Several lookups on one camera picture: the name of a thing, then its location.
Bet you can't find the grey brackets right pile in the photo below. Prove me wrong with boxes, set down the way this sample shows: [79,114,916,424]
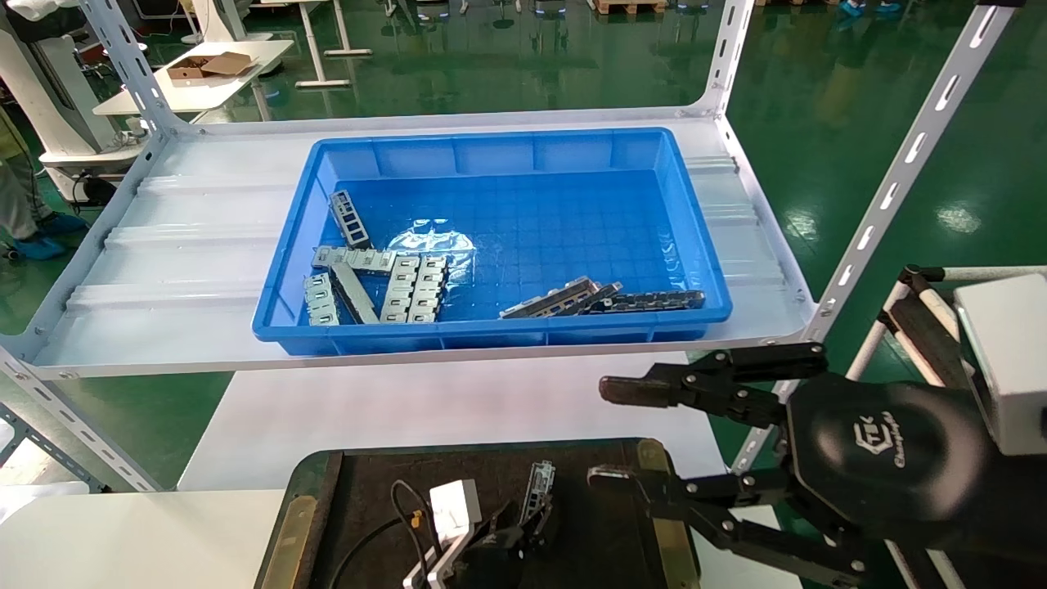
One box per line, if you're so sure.
[501,277,602,320]

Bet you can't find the grey metal rail part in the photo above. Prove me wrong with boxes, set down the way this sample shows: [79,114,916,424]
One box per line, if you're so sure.
[522,461,557,526]

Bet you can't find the grey flat metal strip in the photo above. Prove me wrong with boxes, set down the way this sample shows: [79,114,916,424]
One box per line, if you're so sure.
[331,263,380,325]

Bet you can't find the dark metal rail part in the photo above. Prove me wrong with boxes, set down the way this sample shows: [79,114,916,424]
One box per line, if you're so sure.
[564,282,624,316]

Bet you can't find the white rounded table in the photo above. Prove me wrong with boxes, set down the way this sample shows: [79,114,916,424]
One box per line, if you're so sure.
[92,38,297,124]

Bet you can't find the dark ladder-shaped metal part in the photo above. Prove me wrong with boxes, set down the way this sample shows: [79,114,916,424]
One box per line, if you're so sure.
[330,190,373,249]

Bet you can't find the white tube frame black pads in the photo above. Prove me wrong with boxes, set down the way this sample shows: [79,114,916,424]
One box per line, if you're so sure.
[847,264,1047,589]

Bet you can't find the black container tray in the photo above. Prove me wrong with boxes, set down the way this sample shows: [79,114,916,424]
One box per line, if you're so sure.
[255,438,703,589]

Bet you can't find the white metal shelf rack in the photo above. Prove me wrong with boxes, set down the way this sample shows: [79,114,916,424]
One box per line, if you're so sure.
[0,0,1027,494]

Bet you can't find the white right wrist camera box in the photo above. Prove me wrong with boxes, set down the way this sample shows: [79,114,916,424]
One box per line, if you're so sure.
[953,273,1047,456]

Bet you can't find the person in yellow gown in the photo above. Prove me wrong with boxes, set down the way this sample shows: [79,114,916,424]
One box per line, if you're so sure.
[0,106,89,261]

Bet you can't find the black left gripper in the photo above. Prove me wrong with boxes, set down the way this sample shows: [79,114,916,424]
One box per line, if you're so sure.
[454,500,562,589]

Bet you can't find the black perforated metal rail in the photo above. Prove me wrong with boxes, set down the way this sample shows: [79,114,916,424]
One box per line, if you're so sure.
[589,290,706,315]

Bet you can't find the blue plastic bin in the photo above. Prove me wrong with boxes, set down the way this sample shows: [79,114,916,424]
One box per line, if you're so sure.
[252,127,733,357]

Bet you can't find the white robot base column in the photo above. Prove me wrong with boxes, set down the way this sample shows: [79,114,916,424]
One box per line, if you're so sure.
[0,0,158,207]

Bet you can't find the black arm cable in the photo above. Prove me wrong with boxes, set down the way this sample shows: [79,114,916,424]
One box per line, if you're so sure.
[331,480,434,589]

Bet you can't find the open flat cardboard box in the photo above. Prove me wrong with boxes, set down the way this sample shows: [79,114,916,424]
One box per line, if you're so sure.
[167,51,256,81]

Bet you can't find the white table with feet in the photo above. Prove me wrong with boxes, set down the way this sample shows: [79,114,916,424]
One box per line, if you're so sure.
[249,0,374,89]

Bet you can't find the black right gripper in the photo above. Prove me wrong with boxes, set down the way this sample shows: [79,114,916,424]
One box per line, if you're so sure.
[587,342,995,586]

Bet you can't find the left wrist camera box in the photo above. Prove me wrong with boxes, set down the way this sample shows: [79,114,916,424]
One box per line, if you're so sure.
[402,479,483,589]

